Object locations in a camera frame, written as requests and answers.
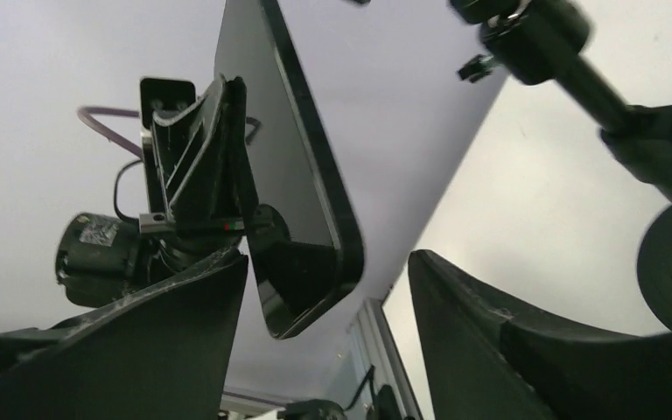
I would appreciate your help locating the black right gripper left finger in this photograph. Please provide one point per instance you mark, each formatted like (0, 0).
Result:
(159, 353)

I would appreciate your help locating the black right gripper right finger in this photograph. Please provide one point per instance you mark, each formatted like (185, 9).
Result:
(490, 355)

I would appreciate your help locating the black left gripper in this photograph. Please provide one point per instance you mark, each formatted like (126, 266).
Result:
(189, 166)

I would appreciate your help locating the black bent-arm phone stand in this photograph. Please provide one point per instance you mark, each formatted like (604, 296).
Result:
(539, 41)

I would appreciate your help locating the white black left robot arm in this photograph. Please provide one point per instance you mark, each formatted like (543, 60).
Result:
(102, 258)

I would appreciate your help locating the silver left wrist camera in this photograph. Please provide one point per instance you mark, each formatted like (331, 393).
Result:
(163, 94)

